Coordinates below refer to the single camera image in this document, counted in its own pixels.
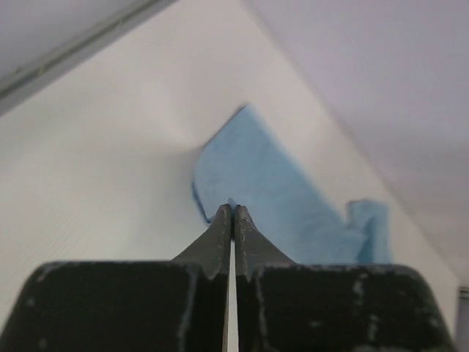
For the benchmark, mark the left aluminium corner post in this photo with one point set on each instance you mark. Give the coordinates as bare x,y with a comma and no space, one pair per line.
27,80

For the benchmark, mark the light blue t shirt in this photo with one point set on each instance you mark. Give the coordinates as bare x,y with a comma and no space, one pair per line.
244,164

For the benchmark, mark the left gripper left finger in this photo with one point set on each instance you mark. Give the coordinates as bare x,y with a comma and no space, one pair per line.
176,305

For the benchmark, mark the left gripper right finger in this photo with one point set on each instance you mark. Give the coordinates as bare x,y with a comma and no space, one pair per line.
284,306

